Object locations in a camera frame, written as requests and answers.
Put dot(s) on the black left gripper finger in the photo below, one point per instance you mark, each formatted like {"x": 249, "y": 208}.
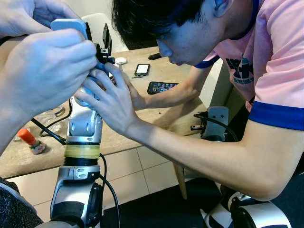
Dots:
{"x": 108, "y": 42}

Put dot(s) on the large dark smartphone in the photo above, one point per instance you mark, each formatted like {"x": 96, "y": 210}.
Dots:
{"x": 161, "y": 87}

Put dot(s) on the grey-shorts person's right forearm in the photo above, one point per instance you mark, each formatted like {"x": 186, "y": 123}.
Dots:
{"x": 7, "y": 128}

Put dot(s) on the pink-shirted person's right forearm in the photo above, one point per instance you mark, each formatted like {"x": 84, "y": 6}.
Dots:
{"x": 178, "y": 92}

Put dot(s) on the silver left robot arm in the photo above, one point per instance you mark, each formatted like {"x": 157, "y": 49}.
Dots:
{"x": 85, "y": 126}

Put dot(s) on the pink-shirted person's left forearm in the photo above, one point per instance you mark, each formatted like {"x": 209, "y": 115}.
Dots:
{"x": 199, "y": 156}

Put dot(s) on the pink-shirted person's left hand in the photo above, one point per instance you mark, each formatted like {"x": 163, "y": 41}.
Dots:
{"x": 114, "y": 104}

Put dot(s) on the pink-shirted person's right hand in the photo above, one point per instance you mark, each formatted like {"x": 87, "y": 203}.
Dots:
{"x": 137, "y": 100}

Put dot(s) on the grey-shorts person's right hand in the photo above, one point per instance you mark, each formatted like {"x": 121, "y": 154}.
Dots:
{"x": 45, "y": 71}

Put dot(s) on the grey-shorts person's left hand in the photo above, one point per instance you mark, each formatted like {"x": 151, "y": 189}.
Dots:
{"x": 23, "y": 14}

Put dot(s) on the white round puck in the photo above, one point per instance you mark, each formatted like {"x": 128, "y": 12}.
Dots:
{"x": 121, "y": 60}

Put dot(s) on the small black smartphone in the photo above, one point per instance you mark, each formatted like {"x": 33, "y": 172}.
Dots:
{"x": 142, "y": 69}

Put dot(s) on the small black box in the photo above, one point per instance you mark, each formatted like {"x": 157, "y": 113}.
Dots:
{"x": 155, "y": 56}

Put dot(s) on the person in pink shirt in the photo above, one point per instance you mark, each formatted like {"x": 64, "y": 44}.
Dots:
{"x": 280, "y": 47}

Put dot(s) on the wooden table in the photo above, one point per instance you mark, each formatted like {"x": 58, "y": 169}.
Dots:
{"x": 168, "y": 71}

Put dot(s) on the small orange-capped bottle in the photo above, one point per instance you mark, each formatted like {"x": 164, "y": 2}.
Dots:
{"x": 28, "y": 137}

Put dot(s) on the person in grey shorts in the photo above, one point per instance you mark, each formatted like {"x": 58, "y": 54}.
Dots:
{"x": 16, "y": 209}

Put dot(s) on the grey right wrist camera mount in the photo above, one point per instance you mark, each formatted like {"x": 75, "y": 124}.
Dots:
{"x": 216, "y": 123}

